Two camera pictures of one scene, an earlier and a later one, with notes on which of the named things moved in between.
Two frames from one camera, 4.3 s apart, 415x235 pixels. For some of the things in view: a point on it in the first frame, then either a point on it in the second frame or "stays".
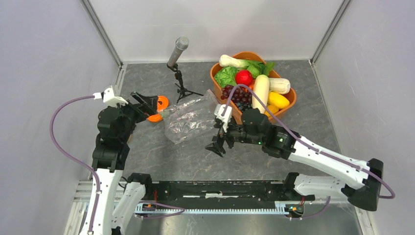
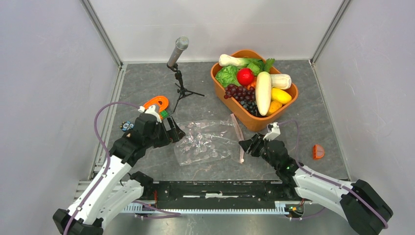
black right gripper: (216, 145) → (257, 139)
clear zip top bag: (187, 119) → (203, 141)
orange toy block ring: (158, 117) stays
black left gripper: (149, 107) → (174, 134)
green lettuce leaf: (226, 76) stays
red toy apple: (243, 77) stays
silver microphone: (182, 43) stays
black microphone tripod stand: (182, 91) stays
